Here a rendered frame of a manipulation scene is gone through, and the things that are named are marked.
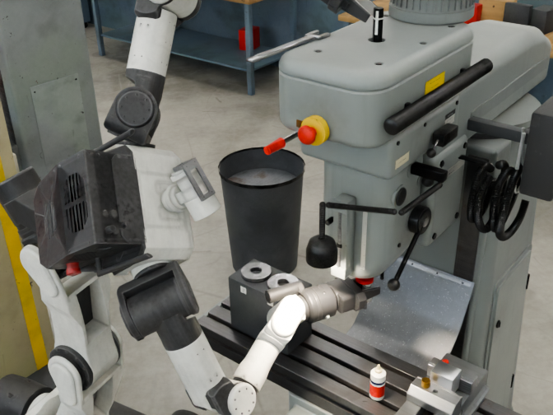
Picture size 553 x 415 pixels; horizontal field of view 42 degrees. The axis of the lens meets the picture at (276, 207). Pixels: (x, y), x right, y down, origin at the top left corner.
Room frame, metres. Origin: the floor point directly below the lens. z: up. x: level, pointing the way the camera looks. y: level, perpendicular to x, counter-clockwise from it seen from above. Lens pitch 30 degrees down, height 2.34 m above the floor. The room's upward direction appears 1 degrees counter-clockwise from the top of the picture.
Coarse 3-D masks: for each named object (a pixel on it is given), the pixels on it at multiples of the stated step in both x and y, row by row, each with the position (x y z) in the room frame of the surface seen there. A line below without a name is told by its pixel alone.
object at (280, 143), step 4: (296, 132) 1.45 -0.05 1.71; (288, 136) 1.43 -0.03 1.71; (292, 136) 1.43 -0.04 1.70; (296, 136) 1.44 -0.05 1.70; (276, 140) 1.40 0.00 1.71; (280, 140) 1.40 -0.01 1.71; (284, 140) 1.40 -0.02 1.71; (288, 140) 1.42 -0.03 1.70; (268, 144) 1.38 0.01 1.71; (272, 144) 1.38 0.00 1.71; (276, 144) 1.38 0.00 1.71; (280, 144) 1.39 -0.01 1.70; (284, 144) 1.40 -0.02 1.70; (264, 148) 1.37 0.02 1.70; (268, 148) 1.37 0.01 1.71; (272, 148) 1.37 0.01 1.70; (276, 148) 1.38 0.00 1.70; (280, 148) 1.39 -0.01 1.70; (268, 152) 1.36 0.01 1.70; (272, 152) 1.37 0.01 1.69
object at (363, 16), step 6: (348, 0) 1.51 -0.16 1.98; (354, 0) 1.50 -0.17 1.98; (342, 6) 1.50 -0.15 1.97; (348, 6) 1.51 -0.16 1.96; (354, 6) 1.50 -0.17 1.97; (360, 6) 1.50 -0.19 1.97; (348, 12) 1.51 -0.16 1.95; (354, 12) 1.50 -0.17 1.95; (360, 12) 1.50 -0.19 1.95; (366, 12) 1.49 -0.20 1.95; (360, 18) 1.50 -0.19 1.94; (366, 18) 1.49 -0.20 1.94
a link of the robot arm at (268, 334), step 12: (288, 300) 1.39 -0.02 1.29; (300, 300) 1.40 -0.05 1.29; (276, 312) 1.36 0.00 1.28; (288, 312) 1.36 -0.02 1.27; (300, 312) 1.37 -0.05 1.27; (276, 324) 1.33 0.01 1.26; (288, 324) 1.34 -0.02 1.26; (264, 336) 1.33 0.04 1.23; (276, 336) 1.32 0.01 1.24; (288, 336) 1.32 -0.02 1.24; (276, 348) 1.31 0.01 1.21
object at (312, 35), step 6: (318, 30) 1.57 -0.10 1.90; (306, 36) 1.52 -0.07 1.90; (312, 36) 1.52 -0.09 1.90; (318, 36) 1.52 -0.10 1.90; (324, 36) 1.53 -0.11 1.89; (294, 42) 1.48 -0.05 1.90; (300, 42) 1.49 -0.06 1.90; (306, 42) 1.50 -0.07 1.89; (276, 48) 1.45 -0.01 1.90; (282, 48) 1.45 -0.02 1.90; (288, 48) 1.45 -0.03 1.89; (258, 54) 1.40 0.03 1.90; (264, 54) 1.40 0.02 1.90; (270, 54) 1.41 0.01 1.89; (246, 60) 1.38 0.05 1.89; (252, 60) 1.37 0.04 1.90; (258, 60) 1.38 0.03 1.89
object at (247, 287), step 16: (240, 272) 1.75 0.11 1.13; (256, 272) 1.74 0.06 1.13; (272, 272) 1.74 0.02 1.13; (240, 288) 1.69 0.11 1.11; (256, 288) 1.66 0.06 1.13; (304, 288) 1.66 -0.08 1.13; (240, 304) 1.70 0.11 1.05; (256, 304) 1.66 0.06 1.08; (272, 304) 1.62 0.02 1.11; (240, 320) 1.70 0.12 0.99; (256, 320) 1.66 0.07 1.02; (256, 336) 1.66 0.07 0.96; (304, 336) 1.65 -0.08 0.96; (288, 352) 1.59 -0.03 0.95
